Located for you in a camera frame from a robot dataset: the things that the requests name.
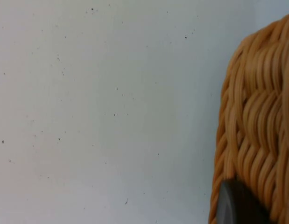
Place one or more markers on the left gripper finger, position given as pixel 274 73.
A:
pixel 237 205

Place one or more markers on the pale wicker basket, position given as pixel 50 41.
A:
pixel 261 112

